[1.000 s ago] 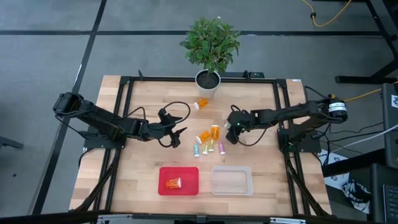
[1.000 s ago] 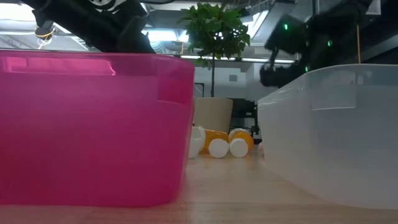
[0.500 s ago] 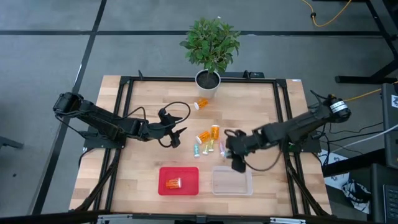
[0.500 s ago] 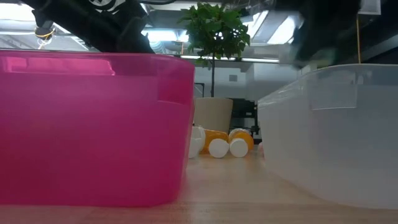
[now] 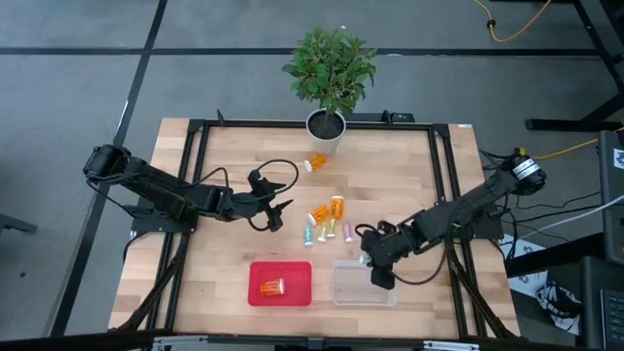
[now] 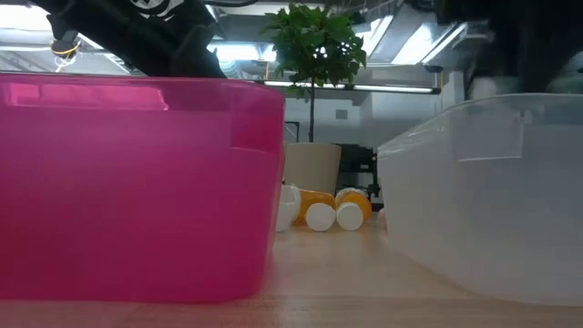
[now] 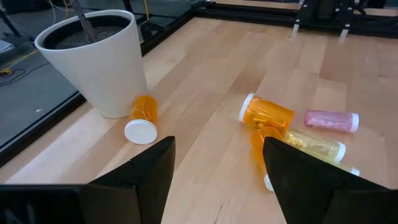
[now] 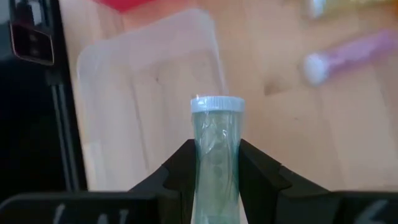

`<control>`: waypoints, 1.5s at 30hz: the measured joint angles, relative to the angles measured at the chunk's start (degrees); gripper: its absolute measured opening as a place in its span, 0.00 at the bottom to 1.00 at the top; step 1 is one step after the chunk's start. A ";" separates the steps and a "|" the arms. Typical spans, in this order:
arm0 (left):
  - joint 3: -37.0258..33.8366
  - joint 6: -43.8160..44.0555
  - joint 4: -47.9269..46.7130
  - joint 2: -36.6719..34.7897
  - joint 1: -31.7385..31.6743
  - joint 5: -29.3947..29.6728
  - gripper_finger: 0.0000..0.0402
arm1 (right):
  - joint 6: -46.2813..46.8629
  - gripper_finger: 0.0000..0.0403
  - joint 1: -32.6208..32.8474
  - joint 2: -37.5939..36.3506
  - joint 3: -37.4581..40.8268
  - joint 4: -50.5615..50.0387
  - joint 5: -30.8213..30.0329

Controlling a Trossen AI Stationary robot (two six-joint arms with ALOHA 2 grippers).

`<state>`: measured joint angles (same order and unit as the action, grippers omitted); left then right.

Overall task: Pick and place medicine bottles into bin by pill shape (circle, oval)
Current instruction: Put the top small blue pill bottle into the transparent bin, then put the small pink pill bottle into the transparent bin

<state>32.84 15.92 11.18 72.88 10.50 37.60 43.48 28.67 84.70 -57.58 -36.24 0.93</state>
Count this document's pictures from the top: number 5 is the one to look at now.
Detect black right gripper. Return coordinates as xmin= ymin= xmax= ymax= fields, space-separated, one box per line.
xmin=359 ymin=219 xmax=409 ymax=292

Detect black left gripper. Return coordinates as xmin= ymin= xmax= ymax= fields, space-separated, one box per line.
xmin=226 ymin=168 xmax=294 ymax=233

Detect clear plastic bin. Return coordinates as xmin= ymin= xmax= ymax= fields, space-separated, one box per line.
xmin=331 ymin=258 xmax=399 ymax=308

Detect red plastic bin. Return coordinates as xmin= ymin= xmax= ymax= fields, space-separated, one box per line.
xmin=247 ymin=260 xmax=313 ymax=308

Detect white plant pot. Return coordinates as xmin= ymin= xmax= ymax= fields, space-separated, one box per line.
xmin=305 ymin=107 xmax=348 ymax=156

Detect green leafy plant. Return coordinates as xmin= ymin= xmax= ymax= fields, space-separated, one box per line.
xmin=281 ymin=26 xmax=378 ymax=116

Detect white black patterned bag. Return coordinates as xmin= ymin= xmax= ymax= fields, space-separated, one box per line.
xmin=506 ymin=233 xmax=584 ymax=336

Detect black equipment box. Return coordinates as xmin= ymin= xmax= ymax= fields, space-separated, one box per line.
xmin=579 ymin=255 xmax=624 ymax=351

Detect grey computer tower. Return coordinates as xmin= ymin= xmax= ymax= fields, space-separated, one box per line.
xmin=598 ymin=129 xmax=624 ymax=264

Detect grey furniture leg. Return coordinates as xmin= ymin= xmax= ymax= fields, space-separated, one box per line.
xmin=0 ymin=213 xmax=38 ymax=236

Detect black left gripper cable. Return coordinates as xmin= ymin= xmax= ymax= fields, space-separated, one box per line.
xmin=247 ymin=158 xmax=300 ymax=232

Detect black metal table frame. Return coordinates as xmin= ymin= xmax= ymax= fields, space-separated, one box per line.
xmin=109 ymin=109 xmax=521 ymax=340

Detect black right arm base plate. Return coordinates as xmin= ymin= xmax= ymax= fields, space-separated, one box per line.
xmin=452 ymin=204 xmax=506 ymax=241

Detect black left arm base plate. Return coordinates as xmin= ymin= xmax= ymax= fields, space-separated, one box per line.
xmin=130 ymin=203 xmax=200 ymax=235

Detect black bracket device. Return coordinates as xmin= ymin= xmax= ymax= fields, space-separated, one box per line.
xmin=348 ymin=109 xmax=416 ymax=124

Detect white cable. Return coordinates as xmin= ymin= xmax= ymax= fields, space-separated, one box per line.
xmin=519 ymin=193 xmax=624 ymax=240

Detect yellow cord with plug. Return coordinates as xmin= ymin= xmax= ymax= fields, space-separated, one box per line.
xmin=519 ymin=125 xmax=624 ymax=162

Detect black desk leg frame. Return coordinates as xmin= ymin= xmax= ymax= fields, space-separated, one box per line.
xmin=525 ymin=0 xmax=624 ymax=133

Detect yellow extension cord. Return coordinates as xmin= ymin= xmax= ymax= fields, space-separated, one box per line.
xmin=473 ymin=0 xmax=553 ymax=43

